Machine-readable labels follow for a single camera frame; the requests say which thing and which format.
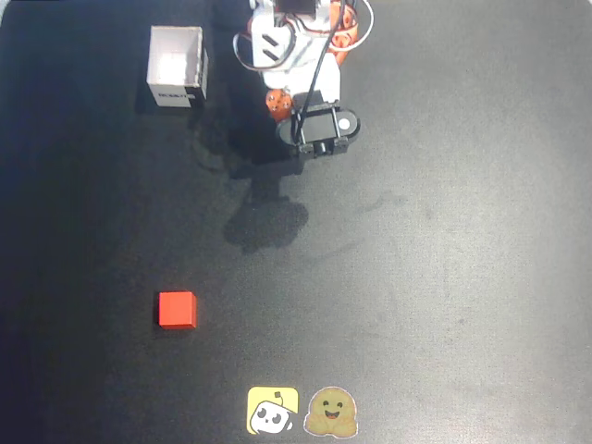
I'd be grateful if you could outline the long looping white cable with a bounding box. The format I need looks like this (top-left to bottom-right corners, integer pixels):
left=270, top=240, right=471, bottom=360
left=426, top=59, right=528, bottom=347
left=332, top=0, right=375, bottom=53

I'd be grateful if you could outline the hugging face emoji sticker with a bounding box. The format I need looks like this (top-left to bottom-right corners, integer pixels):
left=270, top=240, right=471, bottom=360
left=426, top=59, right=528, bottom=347
left=302, top=386, right=360, bottom=438

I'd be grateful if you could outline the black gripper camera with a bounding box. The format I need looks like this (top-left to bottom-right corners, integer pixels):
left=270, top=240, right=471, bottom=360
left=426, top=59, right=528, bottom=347
left=276, top=91, right=361, bottom=161

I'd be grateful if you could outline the yellow robot face sticker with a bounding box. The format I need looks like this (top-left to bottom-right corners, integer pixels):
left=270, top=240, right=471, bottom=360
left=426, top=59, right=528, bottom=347
left=246, top=386, right=300, bottom=436

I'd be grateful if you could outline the white cardboard box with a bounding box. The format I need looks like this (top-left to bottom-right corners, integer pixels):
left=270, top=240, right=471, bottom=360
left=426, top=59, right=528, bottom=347
left=146, top=25, right=209, bottom=110

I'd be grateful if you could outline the red cube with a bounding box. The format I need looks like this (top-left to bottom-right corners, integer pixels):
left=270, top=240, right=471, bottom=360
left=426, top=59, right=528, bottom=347
left=157, top=290, right=198, bottom=330

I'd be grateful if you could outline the black cable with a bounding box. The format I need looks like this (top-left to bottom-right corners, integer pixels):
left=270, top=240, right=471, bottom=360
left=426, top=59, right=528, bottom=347
left=293, top=0, right=349, bottom=140

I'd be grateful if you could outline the short white cable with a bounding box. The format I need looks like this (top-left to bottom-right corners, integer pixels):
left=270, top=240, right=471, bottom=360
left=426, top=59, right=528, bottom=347
left=232, top=31, right=265, bottom=71

